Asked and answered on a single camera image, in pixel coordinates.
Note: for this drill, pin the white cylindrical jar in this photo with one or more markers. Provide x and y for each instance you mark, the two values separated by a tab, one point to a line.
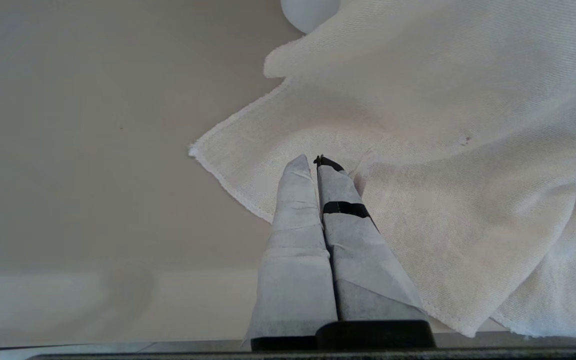
310	12

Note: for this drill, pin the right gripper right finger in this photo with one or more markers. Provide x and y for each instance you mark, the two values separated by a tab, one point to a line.
363	270

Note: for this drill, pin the cream cloth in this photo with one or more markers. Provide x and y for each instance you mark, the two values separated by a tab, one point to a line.
443	125

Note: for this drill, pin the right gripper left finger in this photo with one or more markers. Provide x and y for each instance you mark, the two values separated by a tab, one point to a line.
295	260

